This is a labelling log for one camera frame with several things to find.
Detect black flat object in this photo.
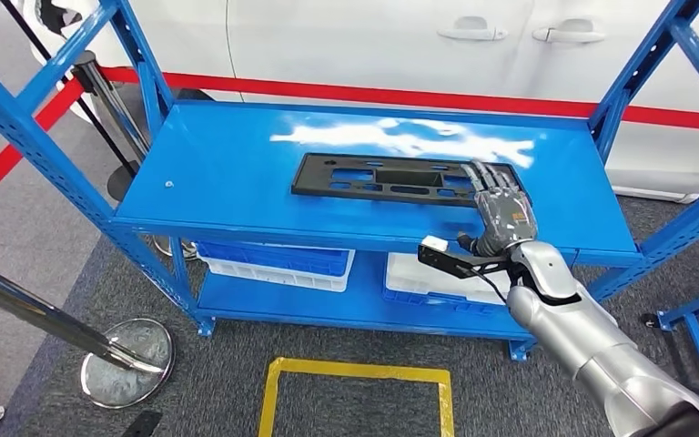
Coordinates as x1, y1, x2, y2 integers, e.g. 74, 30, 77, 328
121, 410, 164, 437

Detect blue metal shelf rack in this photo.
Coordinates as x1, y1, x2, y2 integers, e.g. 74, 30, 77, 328
0, 0, 699, 363

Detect white car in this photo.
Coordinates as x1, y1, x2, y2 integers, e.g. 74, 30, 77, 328
8, 0, 699, 205

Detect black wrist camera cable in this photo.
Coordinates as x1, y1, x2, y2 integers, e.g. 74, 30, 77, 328
463, 265, 511, 306

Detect white car door handle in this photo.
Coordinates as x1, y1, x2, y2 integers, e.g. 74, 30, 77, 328
532, 17, 607, 45
436, 15, 509, 42

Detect yellow floor tape square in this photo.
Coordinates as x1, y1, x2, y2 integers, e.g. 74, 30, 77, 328
258, 357, 456, 437

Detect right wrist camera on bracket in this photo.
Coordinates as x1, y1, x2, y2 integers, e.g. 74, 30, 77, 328
417, 235, 511, 279

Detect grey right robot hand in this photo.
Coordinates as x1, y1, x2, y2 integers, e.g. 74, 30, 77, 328
456, 159, 539, 258

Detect red barrier belt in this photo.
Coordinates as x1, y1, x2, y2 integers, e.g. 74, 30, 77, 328
0, 78, 86, 219
100, 66, 699, 134

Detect chrome stanchion post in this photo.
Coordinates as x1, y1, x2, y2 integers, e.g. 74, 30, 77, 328
0, 253, 177, 410
70, 51, 198, 261

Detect black plastic frame part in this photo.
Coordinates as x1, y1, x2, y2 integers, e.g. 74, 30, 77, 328
290, 152, 532, 209

